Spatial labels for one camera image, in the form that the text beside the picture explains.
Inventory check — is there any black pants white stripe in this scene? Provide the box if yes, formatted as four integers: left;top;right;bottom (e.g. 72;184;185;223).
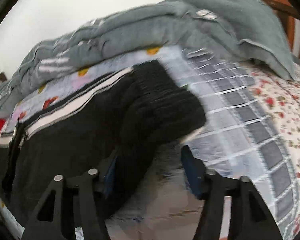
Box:
0;61;206;226

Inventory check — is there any light blue fruit-print blanket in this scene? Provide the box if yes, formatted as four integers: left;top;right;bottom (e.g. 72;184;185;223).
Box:
5;47;300;239

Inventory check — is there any red floral bed sheet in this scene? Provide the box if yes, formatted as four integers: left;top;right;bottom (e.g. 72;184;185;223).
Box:
245;64;300;239

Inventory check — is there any grey quilted comforter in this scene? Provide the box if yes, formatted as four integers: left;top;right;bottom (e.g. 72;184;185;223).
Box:
0;0;295;118

